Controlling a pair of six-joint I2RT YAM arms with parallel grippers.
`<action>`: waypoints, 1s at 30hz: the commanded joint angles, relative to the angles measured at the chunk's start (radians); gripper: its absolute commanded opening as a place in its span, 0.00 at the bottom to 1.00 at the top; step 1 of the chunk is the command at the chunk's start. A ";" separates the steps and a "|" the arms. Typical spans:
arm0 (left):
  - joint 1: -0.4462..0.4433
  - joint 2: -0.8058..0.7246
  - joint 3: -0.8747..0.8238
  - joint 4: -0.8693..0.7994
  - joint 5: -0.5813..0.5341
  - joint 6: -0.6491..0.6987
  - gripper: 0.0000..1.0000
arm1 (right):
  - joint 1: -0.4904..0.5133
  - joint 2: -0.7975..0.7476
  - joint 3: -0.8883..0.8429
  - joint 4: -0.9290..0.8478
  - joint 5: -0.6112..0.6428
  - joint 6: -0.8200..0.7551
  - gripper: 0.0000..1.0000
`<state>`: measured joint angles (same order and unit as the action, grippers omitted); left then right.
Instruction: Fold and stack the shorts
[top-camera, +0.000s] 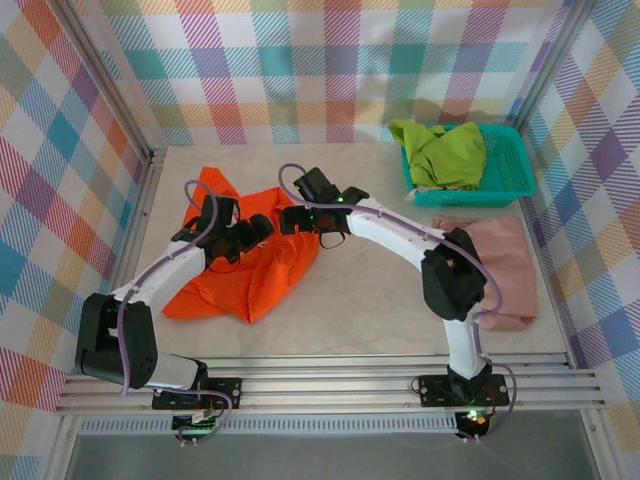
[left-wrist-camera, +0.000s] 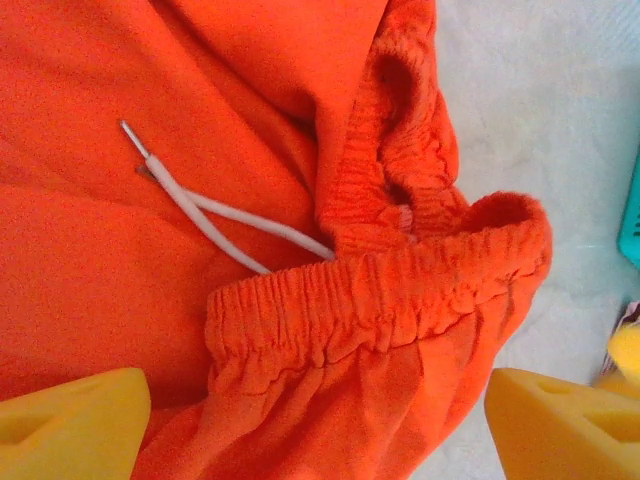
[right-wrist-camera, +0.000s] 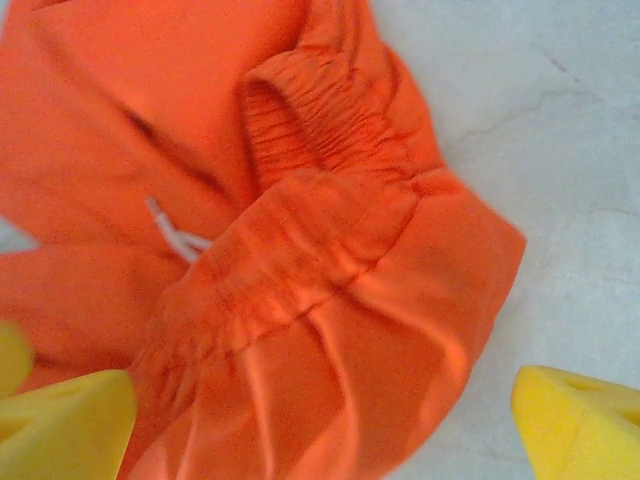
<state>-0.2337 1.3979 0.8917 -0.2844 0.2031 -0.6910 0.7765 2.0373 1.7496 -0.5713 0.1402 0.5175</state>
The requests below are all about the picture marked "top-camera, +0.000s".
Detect orange shorts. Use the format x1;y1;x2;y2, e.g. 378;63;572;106
160;166;321;326

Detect lime green shorts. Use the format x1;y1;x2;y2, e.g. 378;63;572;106
388;118;488;191

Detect pink shorts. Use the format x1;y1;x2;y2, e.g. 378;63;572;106
430;214;540;332

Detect aluminium base beam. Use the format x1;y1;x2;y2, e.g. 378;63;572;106
52;352;606;416

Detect teal plastic basket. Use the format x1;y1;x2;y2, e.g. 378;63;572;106
399;123;537;209

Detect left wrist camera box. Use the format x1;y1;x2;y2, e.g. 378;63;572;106
199;196;240;226

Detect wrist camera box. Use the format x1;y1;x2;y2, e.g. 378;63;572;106
199;196;240;226
292;167;342;204

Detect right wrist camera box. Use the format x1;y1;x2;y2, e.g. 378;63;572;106
292;167;342;204

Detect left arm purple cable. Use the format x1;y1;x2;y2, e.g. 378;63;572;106
118;178;234;446

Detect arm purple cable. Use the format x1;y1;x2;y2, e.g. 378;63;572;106
118;178;234;446
277;162;521;444

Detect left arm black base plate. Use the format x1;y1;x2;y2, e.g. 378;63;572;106
151;377;244;410

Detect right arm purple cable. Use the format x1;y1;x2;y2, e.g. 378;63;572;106
277;162;521;444

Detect aluminium frame post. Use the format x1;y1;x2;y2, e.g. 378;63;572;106
47;0;169;161
507;0;599;131

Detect grey slotted cable duct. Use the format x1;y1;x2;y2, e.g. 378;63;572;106
79;417;459;435

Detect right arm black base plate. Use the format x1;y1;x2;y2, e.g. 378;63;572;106
417;374;511;407

